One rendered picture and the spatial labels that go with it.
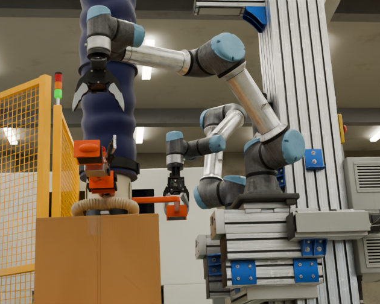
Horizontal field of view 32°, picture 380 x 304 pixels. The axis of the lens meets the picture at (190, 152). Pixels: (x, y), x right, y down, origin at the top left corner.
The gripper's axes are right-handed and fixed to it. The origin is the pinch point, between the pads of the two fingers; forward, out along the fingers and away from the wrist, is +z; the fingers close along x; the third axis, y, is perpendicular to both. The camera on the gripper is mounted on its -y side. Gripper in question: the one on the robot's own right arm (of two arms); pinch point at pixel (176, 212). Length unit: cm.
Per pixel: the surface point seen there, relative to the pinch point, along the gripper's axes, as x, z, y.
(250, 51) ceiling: 129, -369, -575
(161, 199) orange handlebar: -6.5, 0.9, 26.4
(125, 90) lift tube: -19, -40, 37
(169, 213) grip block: -3.2, 1.0, 3.8
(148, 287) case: -11, 38, 61
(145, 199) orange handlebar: -12.5, 0.8, 26.3
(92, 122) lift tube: -32, -26, 39
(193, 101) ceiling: 56, -371, -760
